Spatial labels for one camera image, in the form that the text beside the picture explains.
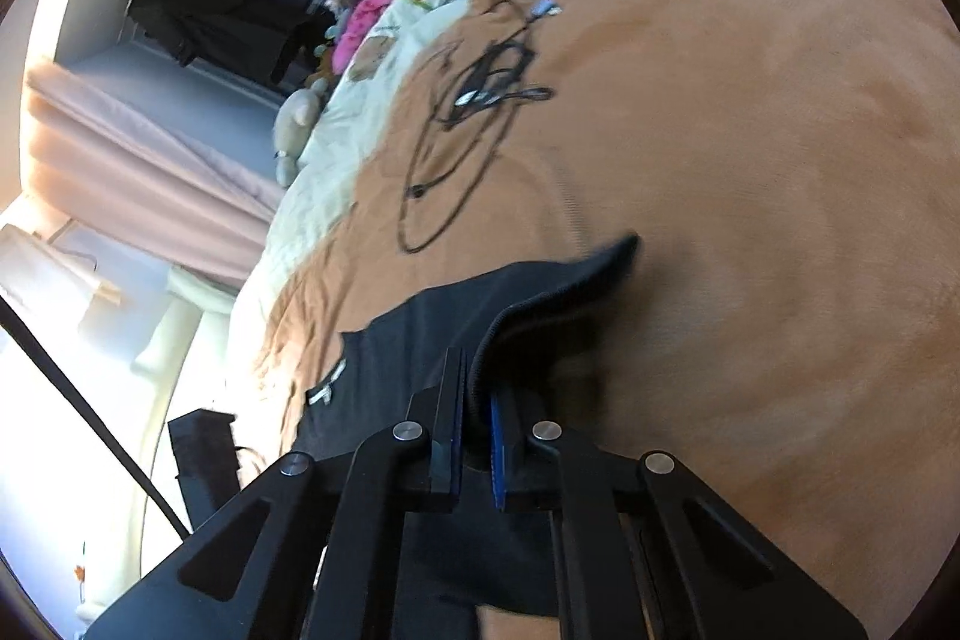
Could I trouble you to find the black bear print t-shirt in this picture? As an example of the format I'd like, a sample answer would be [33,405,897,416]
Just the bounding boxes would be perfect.
[295,234,641,638]

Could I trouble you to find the pink clothing pile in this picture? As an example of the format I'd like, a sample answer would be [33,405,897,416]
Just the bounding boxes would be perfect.
[332,0,392,74]

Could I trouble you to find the cream white duvet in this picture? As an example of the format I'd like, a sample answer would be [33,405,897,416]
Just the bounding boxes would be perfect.
[228,0,469,364]

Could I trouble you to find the cream padded headboard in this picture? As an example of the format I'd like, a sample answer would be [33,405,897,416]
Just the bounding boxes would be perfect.
[130,266,236,455]

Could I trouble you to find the beige plush toy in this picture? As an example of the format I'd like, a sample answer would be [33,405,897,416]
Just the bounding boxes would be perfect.
[274,76,331,188]

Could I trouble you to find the pink curtain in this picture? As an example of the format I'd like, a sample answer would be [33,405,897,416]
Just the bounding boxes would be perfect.
[21,0,594,289]

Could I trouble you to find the orange brown blanket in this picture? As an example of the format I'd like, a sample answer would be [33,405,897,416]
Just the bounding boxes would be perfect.
[257,0,958,638]

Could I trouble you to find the black hanging coat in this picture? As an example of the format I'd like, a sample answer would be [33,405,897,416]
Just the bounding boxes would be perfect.
[128,0,335,86]

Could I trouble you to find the black tangled cable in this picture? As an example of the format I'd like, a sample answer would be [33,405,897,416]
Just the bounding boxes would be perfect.
[395,0,563,256]

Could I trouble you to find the black thick cable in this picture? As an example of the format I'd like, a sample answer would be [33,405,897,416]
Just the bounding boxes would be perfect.
[0,295,191,540]

